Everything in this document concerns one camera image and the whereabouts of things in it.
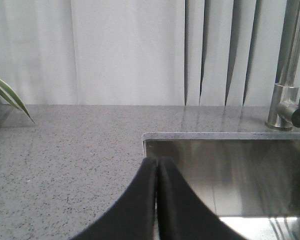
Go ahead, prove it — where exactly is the stainless steel sink basin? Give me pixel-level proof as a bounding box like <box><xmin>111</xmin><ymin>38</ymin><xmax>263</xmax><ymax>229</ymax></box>
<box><xmin>142</xmin><ymin>132</ymin><xmax>300</xmax><ymax>240</ymax></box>

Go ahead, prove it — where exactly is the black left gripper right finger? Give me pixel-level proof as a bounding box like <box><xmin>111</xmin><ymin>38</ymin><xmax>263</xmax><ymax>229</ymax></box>
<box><xmin>157</xmin><ymin>157</ymin><xmax>244</xmax><ymax>240</ymax></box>

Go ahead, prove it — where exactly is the stainless steel sink faucet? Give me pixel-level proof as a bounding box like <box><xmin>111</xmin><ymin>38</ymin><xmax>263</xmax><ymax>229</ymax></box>
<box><xmin>265</xmin><ymin>0</ymin><xmax>300</xmax><ymax>131</ymax></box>

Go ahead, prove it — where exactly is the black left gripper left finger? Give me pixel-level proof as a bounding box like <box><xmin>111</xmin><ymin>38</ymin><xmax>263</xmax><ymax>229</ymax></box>
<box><xmin>73</xmin><ymin>158</ymin><xmax>157</xmax><ymax>240</ymax></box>

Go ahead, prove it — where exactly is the white pleated curtain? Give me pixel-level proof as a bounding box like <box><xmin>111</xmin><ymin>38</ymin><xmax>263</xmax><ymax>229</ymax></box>
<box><xmin>0</xmin><ymin>0</ymin><xmax>299</xmax><ymax>107</ymax></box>

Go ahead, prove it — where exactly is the green striped plant leaf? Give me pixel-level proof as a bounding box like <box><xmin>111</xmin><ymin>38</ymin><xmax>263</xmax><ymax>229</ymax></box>
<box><xmin>0</xmin><ymin>79</ymin><xmax>35</xmax><ymax>123</ymax></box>

